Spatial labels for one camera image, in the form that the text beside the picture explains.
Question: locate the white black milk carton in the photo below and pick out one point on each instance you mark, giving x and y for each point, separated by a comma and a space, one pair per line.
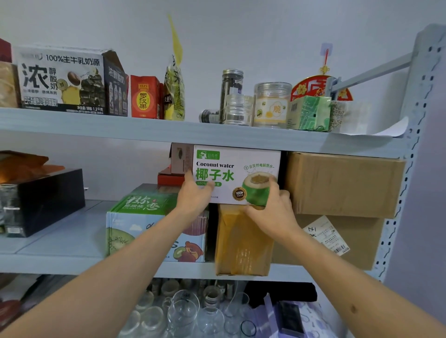
62, 80

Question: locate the metal-lid glass jar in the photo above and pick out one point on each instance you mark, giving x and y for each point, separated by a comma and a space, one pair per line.
231, 80

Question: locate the large black box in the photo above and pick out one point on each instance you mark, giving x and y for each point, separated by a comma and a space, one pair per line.
45, 202

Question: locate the red yellow-label packet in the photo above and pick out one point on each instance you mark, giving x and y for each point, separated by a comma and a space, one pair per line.
144, 99

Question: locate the wide clear-taped cardboard box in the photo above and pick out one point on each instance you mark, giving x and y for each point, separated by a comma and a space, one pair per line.
362, 240

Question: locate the pink labelled box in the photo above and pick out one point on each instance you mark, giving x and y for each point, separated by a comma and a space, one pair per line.
181, 156

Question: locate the labelled clear plastic jar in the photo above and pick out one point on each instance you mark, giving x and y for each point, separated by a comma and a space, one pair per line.
271, 106

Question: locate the green patterned tea packet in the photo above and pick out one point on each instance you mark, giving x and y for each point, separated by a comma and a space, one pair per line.
308, 114

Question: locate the small dark canister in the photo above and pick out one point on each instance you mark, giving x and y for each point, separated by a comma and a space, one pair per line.
209, 116

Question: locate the group of clear glass cups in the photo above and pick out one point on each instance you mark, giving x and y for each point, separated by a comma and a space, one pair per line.
181, 313

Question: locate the person's right forearm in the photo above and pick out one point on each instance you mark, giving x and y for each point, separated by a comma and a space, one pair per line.
348, 289

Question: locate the tan textured packet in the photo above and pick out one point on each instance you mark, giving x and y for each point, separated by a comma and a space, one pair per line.
8, 85

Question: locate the grey metal shelves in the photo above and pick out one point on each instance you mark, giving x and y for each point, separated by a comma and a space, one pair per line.
139, 129

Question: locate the kiwi fruit carton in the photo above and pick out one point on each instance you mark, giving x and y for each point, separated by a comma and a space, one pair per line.
139, 209

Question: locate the purple patterned white bag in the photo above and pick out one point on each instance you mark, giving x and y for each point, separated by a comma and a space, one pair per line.
317, 320

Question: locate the white coconut water box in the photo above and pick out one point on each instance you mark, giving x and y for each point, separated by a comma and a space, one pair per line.
226, 156

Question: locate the small yellow-taped cardboard box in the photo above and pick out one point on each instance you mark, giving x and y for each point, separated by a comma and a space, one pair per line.
237, 243

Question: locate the orange snack bag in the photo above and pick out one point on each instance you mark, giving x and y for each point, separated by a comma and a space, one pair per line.
24, 167

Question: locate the ribbed clear plastic jar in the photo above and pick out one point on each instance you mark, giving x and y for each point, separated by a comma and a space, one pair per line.
238, 111

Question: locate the person's left forearm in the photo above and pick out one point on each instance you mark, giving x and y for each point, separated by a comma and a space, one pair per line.
97, 278

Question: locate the white paper sheet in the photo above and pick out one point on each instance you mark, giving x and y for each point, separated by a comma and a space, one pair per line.
393, 130

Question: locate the red knot ornament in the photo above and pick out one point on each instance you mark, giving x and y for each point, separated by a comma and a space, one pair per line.
306, 88

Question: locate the dark red patterned box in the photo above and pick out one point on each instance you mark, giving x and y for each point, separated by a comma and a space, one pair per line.
5, 50

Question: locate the person's right hand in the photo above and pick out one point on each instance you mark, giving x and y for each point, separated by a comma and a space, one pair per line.
278, 216

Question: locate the person's left hand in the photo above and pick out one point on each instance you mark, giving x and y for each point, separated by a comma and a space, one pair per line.
193, 198

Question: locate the small black box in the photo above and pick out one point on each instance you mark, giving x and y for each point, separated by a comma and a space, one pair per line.
291, 318

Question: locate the yellow green snack bag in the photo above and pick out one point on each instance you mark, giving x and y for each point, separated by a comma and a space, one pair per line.
174, 94

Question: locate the plain purple bag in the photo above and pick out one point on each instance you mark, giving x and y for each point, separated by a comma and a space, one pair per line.
266, 320

